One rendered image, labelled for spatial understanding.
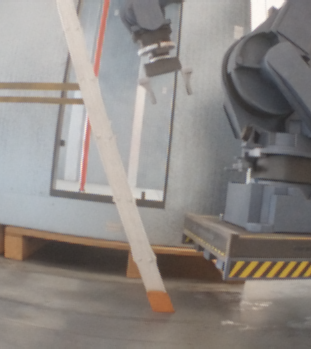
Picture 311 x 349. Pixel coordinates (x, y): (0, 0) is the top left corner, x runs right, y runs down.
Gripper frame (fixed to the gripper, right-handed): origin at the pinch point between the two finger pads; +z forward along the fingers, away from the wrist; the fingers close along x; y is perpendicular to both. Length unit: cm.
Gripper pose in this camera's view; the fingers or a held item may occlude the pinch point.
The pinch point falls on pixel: (171, 94)
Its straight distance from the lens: 192.1
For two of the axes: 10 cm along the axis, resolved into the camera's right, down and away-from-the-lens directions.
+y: -0.8, 0.1, 10.0
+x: -9.6, 2.7, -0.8
